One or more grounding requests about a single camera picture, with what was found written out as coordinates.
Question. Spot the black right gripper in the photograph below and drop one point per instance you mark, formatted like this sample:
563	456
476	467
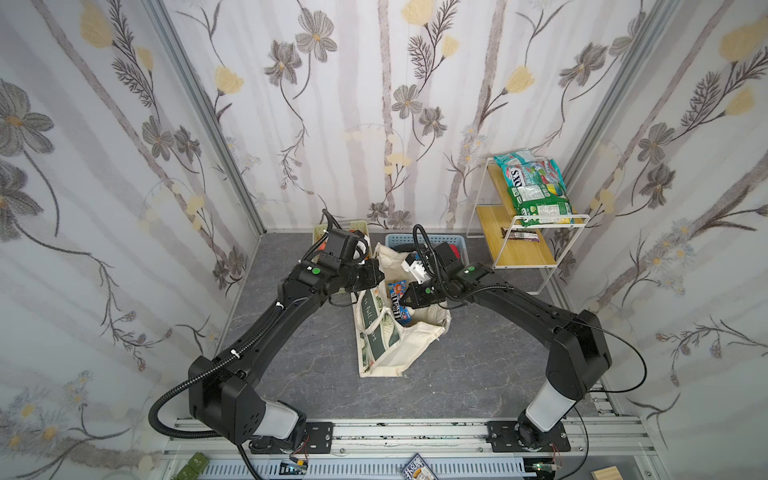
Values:
411	295

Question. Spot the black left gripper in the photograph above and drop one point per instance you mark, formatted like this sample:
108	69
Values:
369	274

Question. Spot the cream floral tote bag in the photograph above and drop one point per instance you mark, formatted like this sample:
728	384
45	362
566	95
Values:
384	347

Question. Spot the blue m&m candy packet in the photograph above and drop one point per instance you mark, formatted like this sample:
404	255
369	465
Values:
396	291

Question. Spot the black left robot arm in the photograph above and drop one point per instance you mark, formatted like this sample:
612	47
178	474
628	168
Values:
222	391

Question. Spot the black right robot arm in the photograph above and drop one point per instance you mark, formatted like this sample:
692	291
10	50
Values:
578	354

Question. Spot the green skittles candy bag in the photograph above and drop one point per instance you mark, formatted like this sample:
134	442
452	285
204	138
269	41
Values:
536	188

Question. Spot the green plastic fruit basket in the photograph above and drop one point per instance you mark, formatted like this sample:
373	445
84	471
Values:
350	225

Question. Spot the purple brown chocolate packet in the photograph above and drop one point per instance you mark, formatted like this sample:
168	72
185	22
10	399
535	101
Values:
520	236

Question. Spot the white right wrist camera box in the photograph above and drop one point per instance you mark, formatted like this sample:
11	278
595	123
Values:
414	266

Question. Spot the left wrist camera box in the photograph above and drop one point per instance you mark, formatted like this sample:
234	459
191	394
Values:
346	247

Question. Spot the white wire wooden shelf rack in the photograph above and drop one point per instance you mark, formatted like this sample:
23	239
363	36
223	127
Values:
488	219

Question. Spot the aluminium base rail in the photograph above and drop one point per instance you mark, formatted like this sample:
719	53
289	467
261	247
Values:
583	448

